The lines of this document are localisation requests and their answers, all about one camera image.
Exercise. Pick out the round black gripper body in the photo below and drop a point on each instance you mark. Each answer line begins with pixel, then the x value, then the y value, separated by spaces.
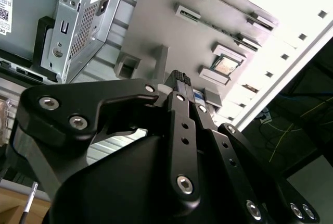
pixel 117 187

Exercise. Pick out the hard disk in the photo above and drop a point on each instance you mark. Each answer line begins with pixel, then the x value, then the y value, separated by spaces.
pixel 199 97

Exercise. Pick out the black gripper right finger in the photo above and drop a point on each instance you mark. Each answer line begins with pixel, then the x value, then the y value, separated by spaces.
pixel 226 151

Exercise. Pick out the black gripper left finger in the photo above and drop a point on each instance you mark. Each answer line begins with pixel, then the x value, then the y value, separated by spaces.
pixel 78 96

